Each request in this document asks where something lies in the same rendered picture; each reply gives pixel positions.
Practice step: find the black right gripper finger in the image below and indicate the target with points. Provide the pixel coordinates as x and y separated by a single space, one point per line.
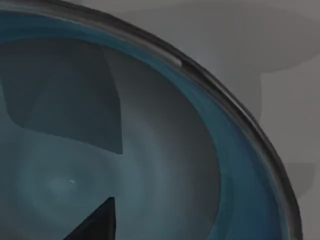
102 222

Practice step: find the blue bowl with dark rim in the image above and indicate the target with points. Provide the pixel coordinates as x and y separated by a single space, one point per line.
162 140

